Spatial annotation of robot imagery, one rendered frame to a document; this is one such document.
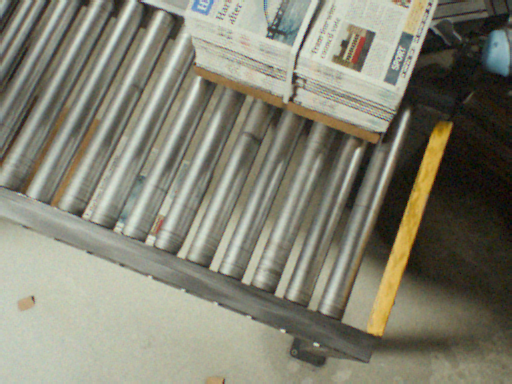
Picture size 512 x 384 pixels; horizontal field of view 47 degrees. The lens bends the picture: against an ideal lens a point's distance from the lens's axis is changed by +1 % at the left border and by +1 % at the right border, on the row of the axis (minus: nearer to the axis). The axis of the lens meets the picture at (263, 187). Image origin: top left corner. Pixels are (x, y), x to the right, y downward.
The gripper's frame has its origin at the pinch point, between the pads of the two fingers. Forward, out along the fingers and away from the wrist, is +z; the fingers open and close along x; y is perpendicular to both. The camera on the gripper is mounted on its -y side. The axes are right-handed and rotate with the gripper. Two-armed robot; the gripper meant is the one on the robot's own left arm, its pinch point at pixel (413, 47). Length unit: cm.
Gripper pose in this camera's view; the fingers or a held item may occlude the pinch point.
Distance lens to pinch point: 129.3
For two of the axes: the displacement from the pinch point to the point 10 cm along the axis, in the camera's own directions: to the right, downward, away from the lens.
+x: -3.7, 9.0, -2.5
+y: 0.2, -2.6, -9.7
